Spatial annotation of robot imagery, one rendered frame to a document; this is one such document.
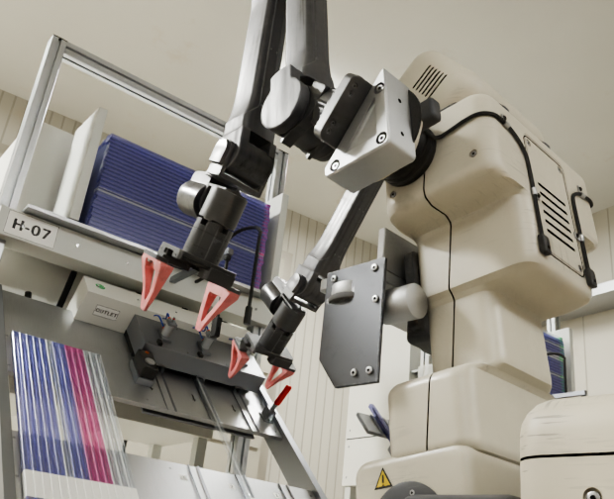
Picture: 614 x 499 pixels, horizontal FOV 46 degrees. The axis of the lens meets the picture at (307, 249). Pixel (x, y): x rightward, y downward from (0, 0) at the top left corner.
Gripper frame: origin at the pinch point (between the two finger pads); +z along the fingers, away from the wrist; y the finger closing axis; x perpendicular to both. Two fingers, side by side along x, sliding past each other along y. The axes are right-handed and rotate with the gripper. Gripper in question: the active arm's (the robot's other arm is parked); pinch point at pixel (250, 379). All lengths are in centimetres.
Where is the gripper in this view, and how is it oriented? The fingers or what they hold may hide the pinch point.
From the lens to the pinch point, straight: 160.1
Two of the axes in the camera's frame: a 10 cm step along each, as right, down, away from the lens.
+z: -5.1, 8.3, 2.3
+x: 3.6, 4.5, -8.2
